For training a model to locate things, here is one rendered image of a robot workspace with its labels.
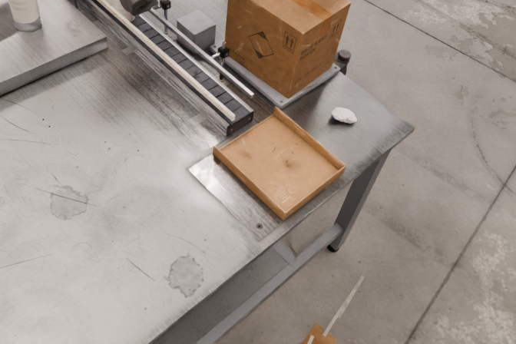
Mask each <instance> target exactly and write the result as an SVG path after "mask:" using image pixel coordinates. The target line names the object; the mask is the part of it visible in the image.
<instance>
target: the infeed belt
mask: <svg viewBox="0 0 516 344"><path fill-rule="evenodd" d="M92 1H93V2H94V3H95V4H96V5H97V6H99V7H100V8H101V9H102V10H103V11H104V12H105V13H107V14H108V15H109V16H110V17H111V18H112V19H113V20H115V21H116V22H117V23H118V24H119V25H120V26H121V27H122V28H123V29H124V30H125V31H126V32H127V33H128V34H130V35H131V36H132V37H133V38H134V39H135V40H136V41H138V42H139V43H140V44H141V45H142V46H143V47H144V48H146V49H147V50H148V51H149V52H150V53H151V54H152V55H153V56H154V57H155V58H156V59H157V60H158V61H160V62H161V63H162V64H163V65H164V66H165V67H166V68H168V69H169V70H170V71H171V72H172V73H173V74H174V75H176V76H177V77H178V78H179V79H180V80H181V81H182V82H183V83H185V85H186V86H188V88H189V89H190V90H192V91H193V92H194V93H195V94H196V95H197V96H198V97H200V98H201V99H202V100H203V101H204V102H205V103H206V104H208V105H209V106H210V107H211V108H212V109H213V110H214V111H216V112H217V113H218V114H219V115H220V116H221V117H222V118H223V119H224V120H225V121H226V122H227V123H228V124H229V125H233V124H235V123H236V122H238V121H239V120H241V119H243V118H244V117H246V116H247V115H249V114H251V112H250V111H249V110H248V109H246V108H245V107H244V106H243V105H242V104H241V103H240V102H239V101H238V100H237V99H234V97H233V96H232V95H231V94H229V93H228V92H227V91H226V90H225V89H223V88H222V87H221V86H220V85H219V84H218V83H216V82H215V80H213V79H212V78H211V77H210V76H209V75H208V74H206V73H205V72H204V71H203V70H202V69H200V68H199V67H198V66H197V65H196V64H194V63H193V62H192V61H191V60H190V59H189V58H188V57H187V56H186V55H184V54H183V53H182V52H181V51H180V50H179V49H177V48H176V47H175V46H174V45H172V44H171V43H170V42H169V41H168V40H167V39H166V38H165V37H164V36H163V35H161V34H160V33H159V32H158V31H157V30H156V29H154V28H153V27H152V26H151V25H149V24H148V23H147V22H146V21H145V20H144V19H142V17H140V16H139V15H137V16H135V20H134V21H133V22H131V24H132V25H134V26H135V27H136V28H137V29H138V30H139V31H141V32H142V33H143V34H144V35H145V36H146V37H148V38H149V39H150V40H151V41H152V42H153V43H154V44H155V45H156V46H157V47H158V48H160V49H161V50H162V51H163V52H164V53H165V54H166V55H168V56H169V57H170V58H171V59H172V60H174V61H175V62H176V63H177V64H178V65H179V66H181V67H182V69H184V70H185V71H186V72H187V73H188V74H189V75H190V76H191V77H192V78H194V79H195V80H196V81H197V82H198V83H199V84H201V85H202V86H203V87H204V88H205V89H206V90H208V91H209V92H210V93H211V94H212V95H213V96H214V97H215V98H216V99H217V100H218V101H220V102H221V103H222V104H223V105H224V106H225V107H226V108H228V109H229V110H230V111H231V112H232V113H234V114H235V120H233V121H231V120H230V119H229V118H228V117H227V116H226V115H225V114H224V113H222V112H221V111H220V110H219V109H218V108H217V107H215V106H214V105H213V104H212V103H211V102H210V101H208V100H207V99H206V98H205V97H204V96H203V95H202V94H201V93H200V92H199V91H198V90H197V89H196V88H194V87H193V86H192V85H191V84H190V83H189V82H188V81H186V80H185V79H184V78H183V77H182V76H181V75H180V74H178V73H177V72H176V71H175V70H174V69H173V68H172V67H171V66H170V65H169V64H168V63H167V62H165V61H164V60H163V59H162V58H161V57H160V56H159V55H157V54H156V53H155V52H154V51H153V50H152V49H151V48H149V47H148V46H147V45H146V44H145V43H144V42H143V41H142V40H140V39H139V37H137V36H136V35H135V34H134V33H133V32H132V31H131V30H130V29H129V28H127V27H126V26H125V25H124V24H123V23H122V22H120V21H119V20H118V19H117V18H116V17H115V16H114V15H112V14H111V13H110V12H109V11H108V10H107V9H106V8H105V7H104V6H103V5H102V4H101V3H100V2H98V1H97V0H92Z"/></svg>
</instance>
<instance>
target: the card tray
mask: <svg viewBox="0 0 516 344"><path fill-rule="evenodd" d="M213 155H214V156H215V157H216V158H217V159H219V160H220V161H221V162H222V163H223V164H224V165H225V166H226V167H227V168H228V169H229V170H230V171H231V172H232V173H233V174H235V175H236V176H237V177H238V178H239V179H240V180H241V181H242V182H243V183H244V184H245V185H246V186H247V187H248V188H249V189H251V190H252V191H253V192H254V193H255V194H256V195H257V196H258V197H259V198H260V199H261V200H262V201H263V202H264V203H265V204H266V205H267V206H268V207H269V208H270V209H271V210H272V211H273V212H274V213H275V214H276V215H277V216H278V217H279V218H280V219H281V220H285V219H286V218H287V217H289V216H290V215H291V214H293V213H294V212H295V211H297V210H298V209H299V208H300V207H301V206H302V205H304V204H305V203H307V202H308V201H309V200H311V199H312V198H313V197H314V196H315V195H317V194H318V193H319V192H320V191H322V190H323V189H324V188H326V187H327V186H328V185H330V184H331V183H332V182H333V181H334V180H336V179H337V178H338V177H340V176H341V175H342V174H344V171H345V169H346V166H347V165H346V164H344V163H343V162H342V161H341V160H340V159H339V158H338V157H336V156H335V155H334V154H333V153H331V152H330V151H329V150H328V149H326V148H325V147H324V146H323V145H321V143H320V142H318V141H317V140H316V139H315V138H314V137H312V136H311V135H310V134H309V133H307V132H306V131H305V130H304V129H302V128H301V127H300V126H299V125H298V124H297V123H296V122H295V121H293V120H292V119H291V118H290V117H288V116H287V115H286V114H284V113H283V112H282V111H281V110H280V109H279V108H278V107H277V106H275V109H274V113H273V115H271V116H270V117H268V118H267V119H265V120H264V121H262V122H260V123H259V124H257V125H256V126H254V127H252V128H251V129H249V130H248V131H246V132H245V133H243V134H241V135H240V136H239V137H237V138H235V139H234V140H232V141H231V142H229V143H228V144H226V145H224V146H222V147H221V148H220V149H218V148H217V147H216V146H215V145H213Z"/></svg>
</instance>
